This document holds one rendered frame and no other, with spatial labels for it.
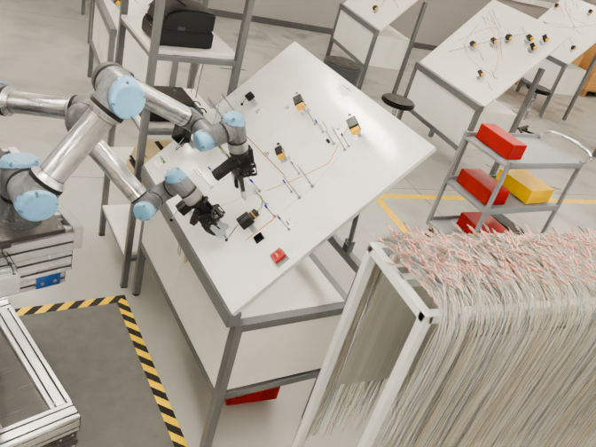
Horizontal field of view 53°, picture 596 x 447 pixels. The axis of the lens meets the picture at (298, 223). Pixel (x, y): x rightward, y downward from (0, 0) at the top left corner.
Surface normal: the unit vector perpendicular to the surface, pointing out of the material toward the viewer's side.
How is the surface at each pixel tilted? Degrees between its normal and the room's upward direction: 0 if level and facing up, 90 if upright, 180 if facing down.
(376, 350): 90
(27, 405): 0
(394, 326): 90
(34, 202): 96
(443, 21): 90
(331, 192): 45
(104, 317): 0
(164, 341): 0
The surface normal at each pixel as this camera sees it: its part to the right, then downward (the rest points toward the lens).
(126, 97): 0.65, 0.44
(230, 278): -0.43, -0.54
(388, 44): 0.33, 0.56
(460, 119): -0.89, 0.00
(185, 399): 0.25, -0.83
